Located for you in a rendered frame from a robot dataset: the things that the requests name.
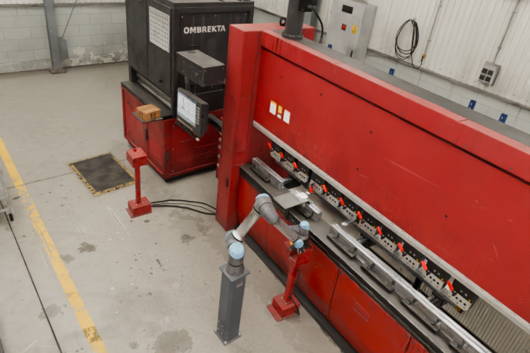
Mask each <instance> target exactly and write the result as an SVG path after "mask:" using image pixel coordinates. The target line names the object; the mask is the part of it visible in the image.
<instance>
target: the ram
mask: <svg viewBox="0 0 530 353"><path fill-rule="evenodd" d="M271 101H273V102H275V103H276V104H277V105H276V110H275V115H274V114H273V113H272V112H270V108H271ZM279 106H281V107H282V114H280V113H279V112H278V107H279ZM285 110H287V111H289V112H290V117H289V123H288V124H287V123H286V122H285V121H283V117H284V112H285ZM278 114H280V115H281V119H280V118H279V117H278ZM253 120H254V121H255V122H257V123H258V124H260V125H261V126H262V127H264V128H265V129H266V130H267V131H269V132H270V133H272V134H273V135H274V136H276V137H277V138H279V139H280V140H281V141H282V142H283V143H285V144H286V145H288V146H289V147H291V148H292V149H294V150H295V151H296V152H297V153H298V154H300V155H301V156H303V157H304V158H306V159H307V160H309V161H310V162H311V163H312V164H313V165H315V166H316V167H318V168H319V169H321V170H322V171H323V172H324V173H325V174H327V175H328V176H330V177H331V178H333V179H334V180H336V181H337V182H338V183H339V184H340V185H342V186H343V187H344V188H346V189H348V190H349V191H351V192H352V193H353V194H354V195H355V196H357V197H358V198H359V199H361V200H362V201H364V202H365V203H367V204H368V205H369V206H370V207H372V208H373V209H374V210H376V211H377V212H379V213H380V214H381V215H383V216H384V217H385V218H387V219H388V220H389V221H391V222H392V223H394V224H395V225H396V226H397V227H398V228H400V229H402V230H403V231H404V232H406V233H407V234H409V235H410V236H411V237H412V238H413V239H415V240H416V241H418V242H419V243H421V244H422V245H424V246H425V247H426V248H427V249H428V250H430V251H431V252H433V253H434V254H435V255H437V256H438V257H440V258H441V259H442V260H443V261H445V262H446V263H448V264H449V265H450V266H452V267H453V268H455V270H457V271H458V272H460V273H461V274H463V275H464V276H465V277H467V278H468V279H469V280H470V281H472V282H473V283H474V284H476V285H478V286H479V287H480V288H482V289H483V290H484V291H485V292H487V293H488V294H489V295H491V296H492V297H494V298H495V299H497V300H498V301H499V302H500V303H502V304H503V305H504V306H506V307H507V308H509V309H510V310H511V311H512V312H514V313H515V314H517V315H518V316H519V317H521V318H522V319H524V320H525V321H526V322H527V323H528V324H530V183H529V182H527V181H526V180H523V179H521V178H520V177H518V176H516V175H514V174H512V173H510V172H508V171H506V170H504V169H502V168H500V167H498V166H496V165H494V164H492V163H490V162H488V161H486V160H484V159H482V158H480V157H478V156H476V155H474V154H473V153H471V152H469V151H467V150H465V149H463V148H461V147H459V146H457V145H455V144H453V143H451V142H449V141H447V140H445V139H443V138H441V137H439V136H437V135H436V134H434V133H432V132H429V131H428V130H426V129H424V128H421V127H420V126H418V125H416V124H413V123H412V122H410V121H407V120H406V119H404V118H402V117H399V116H398V115H396V114H394V113H392V112H390V111H389V110H386V109H384V108H382V107H381V106H378V105H376V104H374V103H373V102H370V101H368V100H367V99H365V98H362V97H360V96H359V95H356V94H354V93H352V92H351V91H349V90H347V89H345V88H343V87H341V86H339V85H337V84H335V83H333V82H331V81H329V80H327V79H325V78H323V77H321V76H319V75H317V74H315V73H313V72H311V71H309V70H307V69H306V68H304V67H302V66H300V65H298V64H296V63H294V62H292V61H290V60H288V59H286V58H284V57H282V56H280V55H278V54H276V53H274V52H272V51H270V50H268V49H266V48H262V50H261V56H260V63H259V76H258V84H257V91H256V104H255V111H254V118H253ZM253 126H254V127H256V128H257V129H259V130H260V131H261V132H262V133H263V134H265V135H266V136H268V137H269V138H270V139H272V140H273V141H274V142H276V143H277V144H278V145H279V146H280V147H282V148H283V149H285V150H286V151H288V152H289V153H290V154H291V155H292V156H294V157H295V158H297V159H298V160H299V161H301V162H302V163H304V164H305V165H306V166H307V167H308V168H309V169H311V170H312V171H314V172H315V173H317V174H318V175H319V176H321V177H322V178H323V179H324V180H326V181H327V182H328V183H330V184H331V185H333V186H334V187H335V188H337V189H338V190H339V191H340V192H341V193H343V194H344V195H346V196H347V197H348V198H350V199H351V200H353V201H354V202H355V203H356V204H357V205H359V206H360V207H362V208H363V209H364V210H366V211H367V212H368V213H369V214H370V215H372V216H373V217H375V218H376V219H377V220H379V221H380V222H382V223H383V224H384V225H385V226H386V227H388V228H389V229H391V230H392V231H393V232H395V233H396V234H397V235H399V236H400V237H401V238H402V239H403V240H405V241H406V242H408V243H409V244H411V245H412V246H413V247H415V248H416V249H417V250H418V251H420V252H421V253H422V254H423V255H425V256H426V257H428V258H429V259H430V260H432V261H433V262H434V263H435V264H437V265H438V266H440V267H441V268H442V269H444V270H445V271H446V272H447V273H449V274H450V275H451V276H452V277H454V278H455V279H457V280H458V281H460V282H461V283H462V284H463V285H464V286H466V287H467V288H469V289H470V290H471V291H473V292H474V293H476V294H477V295H478V296H479V297H480V298H481V299H483V300H484V301H486V302H487V303H489V304H490V305H491V306H493V307H494V308H495V309H496V310H498V311H499V312H500V313H502V314H503V315H505V316H506V317H507V318H508V319H509V320H511V321H512V322H513V323H515V324H516V325H518V326H519V327H520V328H522V329H523V330H524V331H525V332H527V333H528V334H529V335H530V329H528V328H527V327H525V326H524V325H522V324H521V323H520V322H519V321H518V320H516V319H515V318H513V317H512V316H511V315H509V314H508V313H506V312H505V311H504V310H503V309H502V308H500V307H499V306H497V305H496V304H495V303H493V302H492V301H490V300H489V299H488V298H487V297H486V296H484V295H483V294H481V293H480V292H478V291H477V290H476V289H474V287H472V286H471V285H470V284H468V283H467V282H465V281H464V280H462V279H461V278H460V277H459V276H457V275H456V274H455V273H453V272H452V271H450V270H449V269H447V268H446V267H445V266H444V265H443V264H441V263H440V262H438V261H437V260H436V259H434V258H433V257H431V256H430V255H429V254H428V253H427V252H425V251H424V250H422V249H421V248H420V247H418V246H417V245H415V244H414V243H413V242H412V241H411V240H409V239H408V238H406V237H405V236H403V235H402V234H401V233H400V232H399V231H397V230H396V229H394V228H393V227H392V226H390V225H389V224H387V223H386V222H385V221H384V220H383V219H381V218H380V217H378V216H377V215H376V214H374V213H373V212H371V211H370V210H369V209H368V208H367V207H365V206H364V205H362V204H361V203H359V202H358V201H357V200H355V199H354V198H353V197H352V196H351V195H349V194H348V193H346V192H345V191H343V190H342V189H341V188H340V187H339V186H337V185H336V184H334V183H333V182H332V181H330V180H329V179H327V178H326V177H325V176H324V175H323V174H321V173H319V172H318V171H317V170H315V169H314V168H312V167H311V166H310V165H309V164H308V163H306V162H305V161H303V160H302V159H301V158H299V157H298V156H296V155H295V154H294V153H293V152H292V151H290V150H289V149H287V148H286V147H284V146H283V145H282V144H280V143H279V142H278V141H277V140H276V139H274V138H273V137H271V136H270V135H268V134H267V133H266V132H265V131H264V130H262V129H261V128H259V127H258V126H257V125H255V124H254V123H253Z"/></svg>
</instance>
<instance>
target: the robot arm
mask: <svg viewBox="0 0 530 353"><path fill-rule="evenodd" d="M261 216H262V217H263V218H264V219H265V220H266V221H267V222H268V223H269V224H270V225H273V226H274V227H275V228H277V229H278V230H279V231H280V232H281V233H282V234H283V235H284V236H286V237H287V238H288V239H289V240H290V241H291V242H292V243H293V244H292V245H291V246H290V249H291V250H292V251H295V250H296V249H297V253H298V254H300V253H303V252H305V250H304V249H306V248H307V249H308V248H309V247H310V243H309V236H308V231H309V223H308V222H307V221H302V222H301V223H300V224H299V225H291V226H288V225H287V224H286V223H285V222H284V221H283V220H282V219H281V218H280V216H279V215H278V213H277V212H276V210H275V208H274V205H273V203H272V201H271V198H270V196H269V195H267V194H260V195H257V196H256V202H255V204H254V205H253V206H252V211H251V212H250V213H249V214H248V216H247V217H246V218H245V219H244V220H243V222H242V223H241V224H240V226H239V227H238V228H237V230H233V231H231V232H228V233H227V234H226V246H227V250H228V253H229V259H228V262H227V264H226V268H225V271H226V273H227V274H228V275H230V276H231V277H239V276H240V275H242V274H243V273H244V263H243V260H244V246H243V245H242V243H243V241H244V237H245V236H246V234H247V233H248V232H249V231H250V229H251V228H252V227H253V225H254V224H255V223H256V222H257V221H258V220H259V218H260V217H261ZM308 245H309V247H308Z"/></svg>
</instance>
